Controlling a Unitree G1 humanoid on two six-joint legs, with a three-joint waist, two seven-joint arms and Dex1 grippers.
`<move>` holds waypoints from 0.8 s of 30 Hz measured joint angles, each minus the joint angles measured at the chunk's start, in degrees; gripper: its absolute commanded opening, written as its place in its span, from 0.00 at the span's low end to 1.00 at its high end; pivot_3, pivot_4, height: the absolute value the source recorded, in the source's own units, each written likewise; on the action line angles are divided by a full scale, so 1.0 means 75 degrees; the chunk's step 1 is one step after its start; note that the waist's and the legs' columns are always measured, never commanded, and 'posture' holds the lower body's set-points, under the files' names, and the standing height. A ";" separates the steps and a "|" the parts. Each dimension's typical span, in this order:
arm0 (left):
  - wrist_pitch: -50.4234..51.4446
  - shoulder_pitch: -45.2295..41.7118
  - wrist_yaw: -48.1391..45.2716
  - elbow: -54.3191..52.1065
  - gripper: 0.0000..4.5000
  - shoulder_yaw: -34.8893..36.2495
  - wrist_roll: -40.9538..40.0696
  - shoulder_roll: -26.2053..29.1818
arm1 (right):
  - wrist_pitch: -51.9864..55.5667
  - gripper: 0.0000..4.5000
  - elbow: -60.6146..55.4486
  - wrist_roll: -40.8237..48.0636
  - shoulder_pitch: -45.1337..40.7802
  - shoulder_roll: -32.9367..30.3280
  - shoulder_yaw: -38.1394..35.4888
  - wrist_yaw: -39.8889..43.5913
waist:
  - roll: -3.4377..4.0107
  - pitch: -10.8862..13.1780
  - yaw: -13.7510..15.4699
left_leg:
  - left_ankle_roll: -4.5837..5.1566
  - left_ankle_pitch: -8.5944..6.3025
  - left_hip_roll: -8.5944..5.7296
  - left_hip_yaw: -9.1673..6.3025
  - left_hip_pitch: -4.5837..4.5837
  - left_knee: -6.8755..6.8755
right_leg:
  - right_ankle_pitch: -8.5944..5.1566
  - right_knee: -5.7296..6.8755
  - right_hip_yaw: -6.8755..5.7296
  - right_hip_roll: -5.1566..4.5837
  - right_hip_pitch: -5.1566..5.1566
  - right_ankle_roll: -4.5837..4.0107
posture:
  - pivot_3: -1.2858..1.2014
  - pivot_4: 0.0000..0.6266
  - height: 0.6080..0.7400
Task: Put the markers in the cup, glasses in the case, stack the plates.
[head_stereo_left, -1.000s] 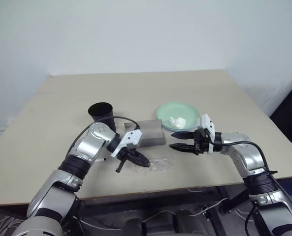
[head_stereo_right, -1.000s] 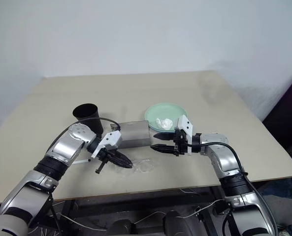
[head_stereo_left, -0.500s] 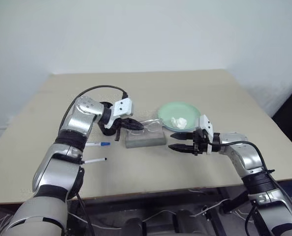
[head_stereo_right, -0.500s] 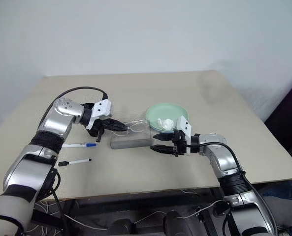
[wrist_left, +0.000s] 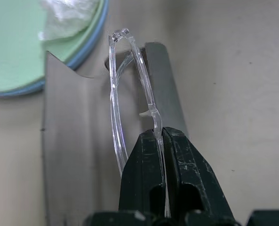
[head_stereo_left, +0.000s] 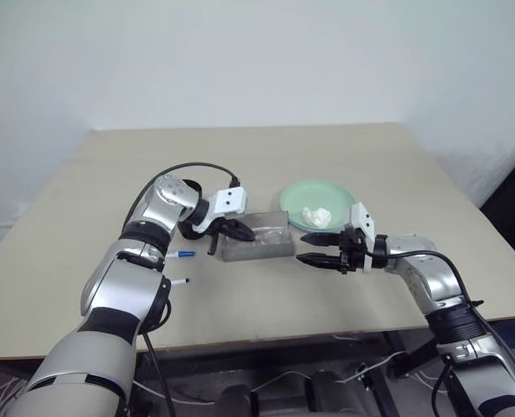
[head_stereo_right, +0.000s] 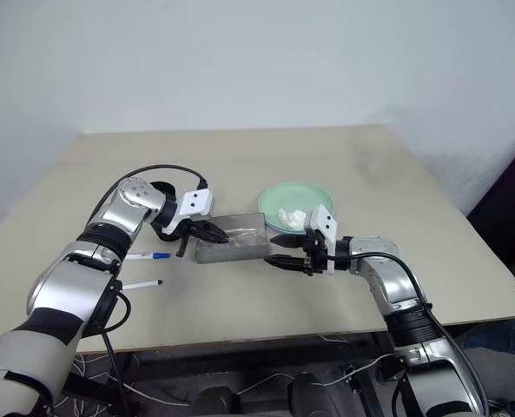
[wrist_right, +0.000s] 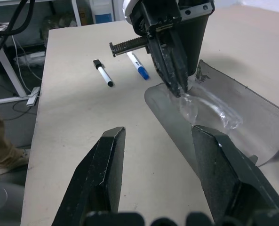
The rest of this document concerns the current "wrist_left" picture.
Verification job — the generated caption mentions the clear plastic glasses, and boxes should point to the clear plastic glasses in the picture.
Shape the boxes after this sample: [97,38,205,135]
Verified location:
[108,28,172,217]

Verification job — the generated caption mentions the green plate with blue rim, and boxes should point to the green plate with blue rim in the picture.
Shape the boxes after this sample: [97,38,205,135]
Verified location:
[0,0,110,97]

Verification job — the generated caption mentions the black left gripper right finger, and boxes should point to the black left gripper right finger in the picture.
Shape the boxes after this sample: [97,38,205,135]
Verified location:
[162,126,235,219]

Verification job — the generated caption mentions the crumpled clear plastic wrap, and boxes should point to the crumpled clear plastic wrap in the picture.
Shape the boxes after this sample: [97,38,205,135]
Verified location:
[38,0,100,41]

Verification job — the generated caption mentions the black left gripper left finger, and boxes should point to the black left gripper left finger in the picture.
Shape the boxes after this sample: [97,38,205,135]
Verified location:
[118,130,166,218]

